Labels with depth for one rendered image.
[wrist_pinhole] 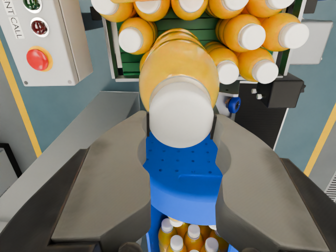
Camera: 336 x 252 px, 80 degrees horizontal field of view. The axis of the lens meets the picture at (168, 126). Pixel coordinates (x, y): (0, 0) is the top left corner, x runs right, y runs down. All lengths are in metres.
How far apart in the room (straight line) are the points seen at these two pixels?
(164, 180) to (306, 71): 1.52
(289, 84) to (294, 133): 1.44
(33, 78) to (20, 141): 1.82
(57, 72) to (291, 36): 0.41
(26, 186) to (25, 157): 1.47
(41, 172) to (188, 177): 0.66
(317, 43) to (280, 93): 0.22
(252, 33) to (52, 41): 0.33
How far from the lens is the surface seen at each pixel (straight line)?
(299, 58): 0.70
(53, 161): 0.96
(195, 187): 0.37
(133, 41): 0.38
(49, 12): 0.41
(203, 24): 0.56
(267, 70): 0.42
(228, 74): 0.40
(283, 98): 0.55
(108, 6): 0.39
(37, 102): 1.93
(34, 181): 0.90
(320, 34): 0.71
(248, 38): 0.39
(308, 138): 2.06
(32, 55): 0.43
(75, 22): 0.46
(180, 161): 0.42
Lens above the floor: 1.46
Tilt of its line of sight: 60 degrees down
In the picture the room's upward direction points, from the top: 176 degrees counter-clockwise
